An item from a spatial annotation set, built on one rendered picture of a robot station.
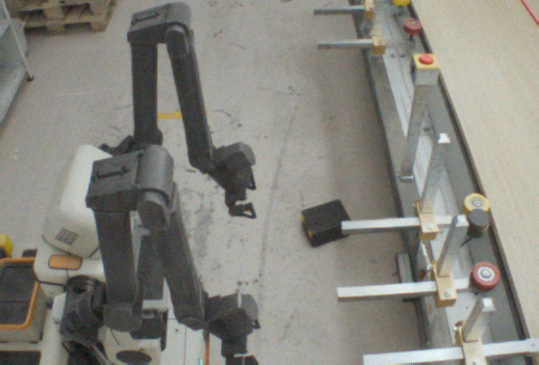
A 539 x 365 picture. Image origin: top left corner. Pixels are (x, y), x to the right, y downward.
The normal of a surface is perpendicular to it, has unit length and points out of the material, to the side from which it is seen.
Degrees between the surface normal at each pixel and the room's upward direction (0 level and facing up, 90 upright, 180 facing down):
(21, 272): 0
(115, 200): 91
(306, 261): 0
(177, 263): 91
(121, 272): 91
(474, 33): 0
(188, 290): 88
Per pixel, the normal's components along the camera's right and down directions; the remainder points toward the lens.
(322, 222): -0.04, -0.69
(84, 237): 0.04, 0.73
